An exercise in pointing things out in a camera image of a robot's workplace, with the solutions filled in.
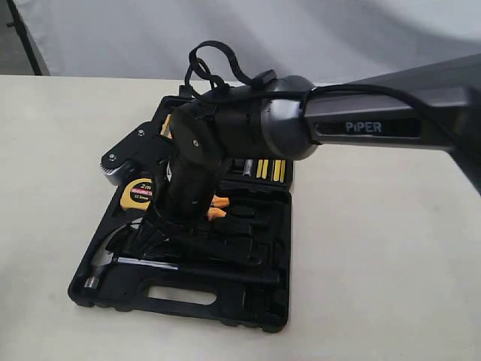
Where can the left yellow black screwdriver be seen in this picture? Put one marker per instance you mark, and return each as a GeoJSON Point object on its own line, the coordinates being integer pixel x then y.
{"type": "Point", "coordinates": [262, 168]}

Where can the black stand pole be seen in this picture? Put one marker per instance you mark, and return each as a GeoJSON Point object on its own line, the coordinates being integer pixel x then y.
{"type": "Point", "coordinates": [22, 32]}

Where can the claw hammer black grip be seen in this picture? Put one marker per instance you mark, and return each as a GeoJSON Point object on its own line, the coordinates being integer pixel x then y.
{"type": "Point", "coordinates": [104, 258]}

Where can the orange handled pliers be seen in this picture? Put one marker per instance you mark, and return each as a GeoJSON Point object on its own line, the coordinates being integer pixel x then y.
{"type": "Point", "coordinates": [217, 207]}

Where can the black plastic tool case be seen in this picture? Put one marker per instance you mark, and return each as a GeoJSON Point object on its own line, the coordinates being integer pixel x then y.
{"type": "Point", "coordinates": [259, 216]}

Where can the right yellow black screwdriver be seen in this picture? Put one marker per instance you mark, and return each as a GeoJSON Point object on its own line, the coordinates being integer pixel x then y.
{"type": "Point", "coordinates": [279, 170]}

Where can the yellow tape measure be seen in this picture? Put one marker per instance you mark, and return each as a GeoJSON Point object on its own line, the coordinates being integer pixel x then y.
{"type": "Point", "coordinates": [137, 195]}

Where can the yellow black screwdriver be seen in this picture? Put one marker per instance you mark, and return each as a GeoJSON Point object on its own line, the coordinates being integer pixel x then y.
{"type": "Point", "coordinates": [262, 168]}
{"type": "Point", "coordinates": [279, 170]}

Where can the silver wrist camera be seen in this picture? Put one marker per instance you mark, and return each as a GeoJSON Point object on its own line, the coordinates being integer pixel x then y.
{"type": "Point", "coordinates": [139, 153]}

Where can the orange utility knife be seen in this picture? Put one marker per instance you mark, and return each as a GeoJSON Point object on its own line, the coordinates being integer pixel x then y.
{"type": "Point", "coordinates": [166, 131]}

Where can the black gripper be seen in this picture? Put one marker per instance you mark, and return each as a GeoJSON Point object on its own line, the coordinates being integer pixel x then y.
{"type": "Point", "coordinates": [182, 195]}

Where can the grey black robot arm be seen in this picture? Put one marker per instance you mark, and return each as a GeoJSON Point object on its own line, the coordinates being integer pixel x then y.
{"type": "Point", "coordinates": [289, 118]}

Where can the clear voltage tester screwdriver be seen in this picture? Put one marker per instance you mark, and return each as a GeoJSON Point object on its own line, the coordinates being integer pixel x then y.
{"type": "Point", "coordinates": [248, 168]}

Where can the adjustable wrench black handle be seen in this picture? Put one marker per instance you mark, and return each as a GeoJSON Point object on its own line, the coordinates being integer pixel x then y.
{"type": "Point", "coordinates": [237, 254]}

